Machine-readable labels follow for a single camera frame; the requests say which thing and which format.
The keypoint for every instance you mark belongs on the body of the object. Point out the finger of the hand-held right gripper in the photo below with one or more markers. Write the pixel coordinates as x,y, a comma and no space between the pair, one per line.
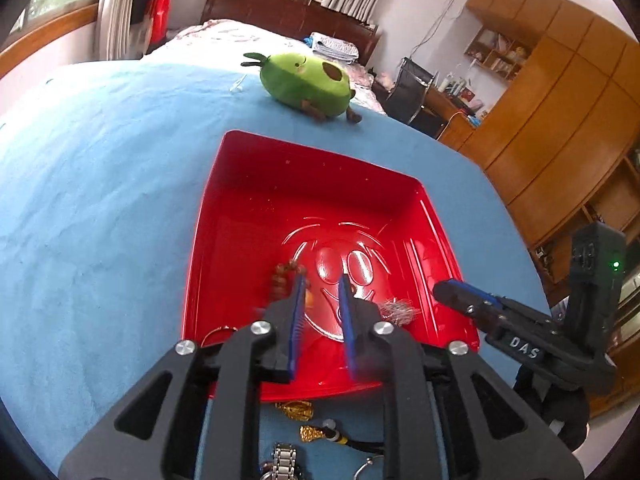
450,297
480,294

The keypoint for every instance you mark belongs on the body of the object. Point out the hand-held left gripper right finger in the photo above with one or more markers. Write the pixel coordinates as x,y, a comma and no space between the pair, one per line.
347,325

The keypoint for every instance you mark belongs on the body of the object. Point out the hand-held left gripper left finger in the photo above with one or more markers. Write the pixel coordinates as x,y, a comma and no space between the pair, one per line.
297,320

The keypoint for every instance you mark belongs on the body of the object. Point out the thin gold bangle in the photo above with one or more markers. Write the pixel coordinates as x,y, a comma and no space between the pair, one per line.
218,330

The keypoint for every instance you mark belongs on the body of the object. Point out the gold foil ornament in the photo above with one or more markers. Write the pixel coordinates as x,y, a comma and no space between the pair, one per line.
297,411
311,433

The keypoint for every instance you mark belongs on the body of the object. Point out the red plastic tray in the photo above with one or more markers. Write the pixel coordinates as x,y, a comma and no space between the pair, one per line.
300,200

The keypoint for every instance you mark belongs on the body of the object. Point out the silver metal watch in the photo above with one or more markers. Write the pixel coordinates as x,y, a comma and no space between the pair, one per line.
285,460

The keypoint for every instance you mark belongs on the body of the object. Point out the silver bangle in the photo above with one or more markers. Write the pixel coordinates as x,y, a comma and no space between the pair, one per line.
361,467

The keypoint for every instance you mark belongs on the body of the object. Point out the wooden shelf unit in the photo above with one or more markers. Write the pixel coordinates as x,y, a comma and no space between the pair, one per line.
610,200

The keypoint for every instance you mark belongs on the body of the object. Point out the wooden desk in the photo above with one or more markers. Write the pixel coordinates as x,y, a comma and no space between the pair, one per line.
450,120

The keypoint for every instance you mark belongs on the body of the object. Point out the wooden wardrobe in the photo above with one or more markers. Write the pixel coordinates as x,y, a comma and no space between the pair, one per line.
550,110

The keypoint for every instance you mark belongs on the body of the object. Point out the black office chair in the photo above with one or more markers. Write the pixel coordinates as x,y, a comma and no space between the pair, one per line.
410,90

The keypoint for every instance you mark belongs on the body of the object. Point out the blue blanket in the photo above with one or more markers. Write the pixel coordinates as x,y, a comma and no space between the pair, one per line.
100,210

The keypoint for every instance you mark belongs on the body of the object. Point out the green avocado plush toy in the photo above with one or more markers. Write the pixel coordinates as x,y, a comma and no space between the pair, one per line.
300,80

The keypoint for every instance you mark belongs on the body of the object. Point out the small clear plastic piece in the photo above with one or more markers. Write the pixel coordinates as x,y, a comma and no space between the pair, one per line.
236,87

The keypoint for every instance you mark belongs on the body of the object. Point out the folded towels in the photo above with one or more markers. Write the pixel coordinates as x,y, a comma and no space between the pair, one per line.
332,46

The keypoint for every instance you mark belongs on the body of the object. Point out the dark wooden headboard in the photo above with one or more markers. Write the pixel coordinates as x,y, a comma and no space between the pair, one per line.
280,10

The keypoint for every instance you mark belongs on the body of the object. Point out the red bag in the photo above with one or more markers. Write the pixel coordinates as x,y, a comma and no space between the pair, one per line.
161,10

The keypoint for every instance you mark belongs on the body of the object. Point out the white pleated curtain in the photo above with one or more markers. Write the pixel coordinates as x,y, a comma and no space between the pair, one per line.
120,10

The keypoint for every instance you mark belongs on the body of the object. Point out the wall cubby shelf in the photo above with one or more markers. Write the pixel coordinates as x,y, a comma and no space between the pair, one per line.
497,52

